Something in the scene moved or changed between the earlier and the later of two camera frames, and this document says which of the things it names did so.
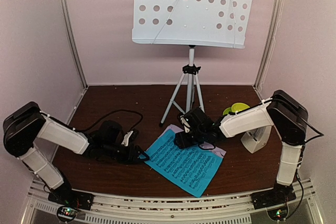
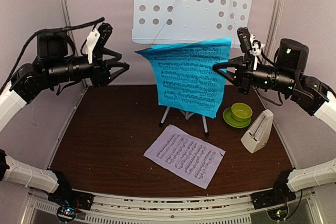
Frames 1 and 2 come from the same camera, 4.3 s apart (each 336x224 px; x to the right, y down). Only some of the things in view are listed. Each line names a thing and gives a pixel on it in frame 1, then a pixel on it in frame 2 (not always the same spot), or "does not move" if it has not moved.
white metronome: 256,139 does not move
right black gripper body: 189,142 -> 245,81
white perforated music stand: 192,9 does not move
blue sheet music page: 191,168 -> 186,80
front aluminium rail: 117,208 does not move
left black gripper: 130,159 -> 100,74
